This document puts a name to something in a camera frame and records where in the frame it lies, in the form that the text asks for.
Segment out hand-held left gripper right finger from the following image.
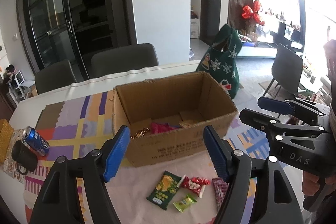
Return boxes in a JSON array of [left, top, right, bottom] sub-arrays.
[[203, 125, 303, 224]]

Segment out blue soda can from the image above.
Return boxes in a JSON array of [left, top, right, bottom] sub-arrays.
[[23, 126, 50, 157]]

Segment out dark interior door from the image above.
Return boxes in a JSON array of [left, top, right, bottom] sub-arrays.
[[200, 0, 223, 45]]

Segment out pink snack packet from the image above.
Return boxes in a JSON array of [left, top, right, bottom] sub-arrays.
[[150, 122, 182, 134]]

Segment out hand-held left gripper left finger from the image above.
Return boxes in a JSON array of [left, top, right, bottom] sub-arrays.
[[30, 125, 131, 224]]

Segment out maroon striped snack packet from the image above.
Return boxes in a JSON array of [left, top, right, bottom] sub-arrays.
[[211, 177, 229, 210]]

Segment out white storage shelf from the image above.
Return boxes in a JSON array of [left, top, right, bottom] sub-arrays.
[[189, 18, 200, 39]]

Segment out gold candy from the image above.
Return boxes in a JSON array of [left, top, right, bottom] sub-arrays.
[[131, 128, 151, 139]]

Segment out black sliding glass door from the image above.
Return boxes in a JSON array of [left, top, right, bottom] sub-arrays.
[[16, 0, 132, 76]]

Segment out colourful patterned table mat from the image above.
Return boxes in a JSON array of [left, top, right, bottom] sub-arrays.
[[22, 90, 267, 224]]

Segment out yellow rectangular box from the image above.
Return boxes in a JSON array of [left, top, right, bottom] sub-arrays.
[[0, 119, 14, 165]]

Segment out black mug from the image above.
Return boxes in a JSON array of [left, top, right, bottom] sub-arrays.
[[11, 140, 39, 175]]

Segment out green snowflake tote bag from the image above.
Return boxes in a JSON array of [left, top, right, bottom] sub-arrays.
[[196, 23, 241, 99]]

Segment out small patterned placemat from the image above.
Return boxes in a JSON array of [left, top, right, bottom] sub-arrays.
[[0, 130, 27, 184]]

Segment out person's right hand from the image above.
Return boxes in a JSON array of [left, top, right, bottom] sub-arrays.
[[301, 171, 320, 196]]

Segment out grey dining chair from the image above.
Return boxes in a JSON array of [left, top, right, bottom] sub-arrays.
[[262, 43, 305, 99], [34, 59, 78, 95], [90, 43, 160, 78]]

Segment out red foil balloons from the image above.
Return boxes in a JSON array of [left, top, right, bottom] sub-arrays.
[[241, 0, 266, 26]]

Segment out light green candy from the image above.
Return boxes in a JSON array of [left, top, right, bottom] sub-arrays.
[[173, 193, 198, 213]]

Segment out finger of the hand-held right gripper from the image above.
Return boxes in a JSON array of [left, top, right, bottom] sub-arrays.
[[239, 108, 328, 142], [258, 96, 331, 125]]

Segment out red candy packet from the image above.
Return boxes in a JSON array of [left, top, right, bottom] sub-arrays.
[[180, 175, 211, 199]]

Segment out cardboard box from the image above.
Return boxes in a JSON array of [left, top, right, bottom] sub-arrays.
[[112, 72, 239, 167]]

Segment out dark green snack packet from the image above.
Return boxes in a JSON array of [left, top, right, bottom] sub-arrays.
[[146, 170, 183, 211]]

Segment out white low cabinet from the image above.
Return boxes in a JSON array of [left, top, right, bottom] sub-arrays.
[[237, 38, 279, 58]]

